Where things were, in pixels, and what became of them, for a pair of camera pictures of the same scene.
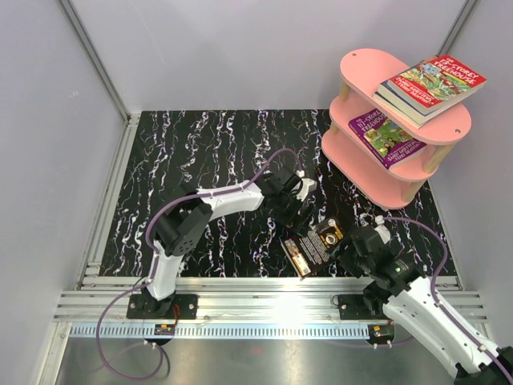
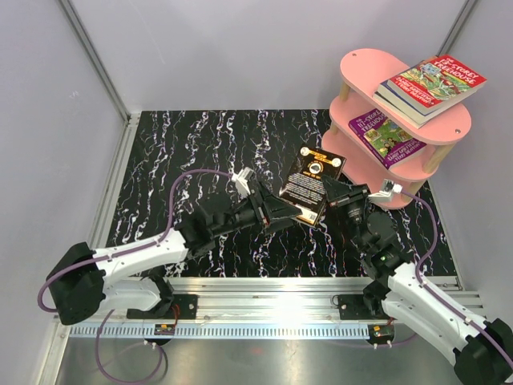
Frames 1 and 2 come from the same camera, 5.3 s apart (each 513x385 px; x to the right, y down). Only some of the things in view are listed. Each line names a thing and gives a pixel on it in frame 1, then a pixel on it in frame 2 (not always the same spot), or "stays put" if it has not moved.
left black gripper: x=291 y=220 → x=278 y=209
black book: x=312 y=247 → x=305 y=181
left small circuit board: x=164 y=330 stays put
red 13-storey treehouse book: x=436 y=83 stays put
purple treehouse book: x=388 y=143 stays put
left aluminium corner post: x=125 y=146 stays put
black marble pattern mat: x=171 y=153 stays put
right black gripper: x=345 y=257 → x=336 y=189
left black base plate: x=187 y=305 stays put
